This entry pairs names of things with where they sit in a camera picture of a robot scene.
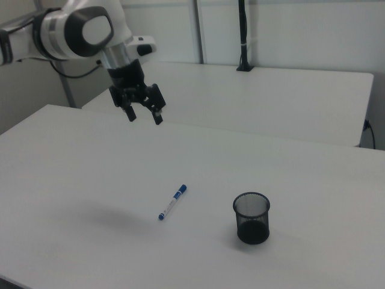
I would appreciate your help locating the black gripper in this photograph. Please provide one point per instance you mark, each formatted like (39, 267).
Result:
(127, 76)

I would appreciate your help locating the blue and white marker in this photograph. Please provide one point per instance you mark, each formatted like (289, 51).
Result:
(173, 202)

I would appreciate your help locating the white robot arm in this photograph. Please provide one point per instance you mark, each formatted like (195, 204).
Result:
(60, 30)

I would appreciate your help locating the black mesh pen cup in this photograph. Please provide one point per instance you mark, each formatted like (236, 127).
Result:
(252, 231)

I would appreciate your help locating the black camera stand pole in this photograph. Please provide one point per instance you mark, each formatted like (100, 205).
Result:
(244, 30)

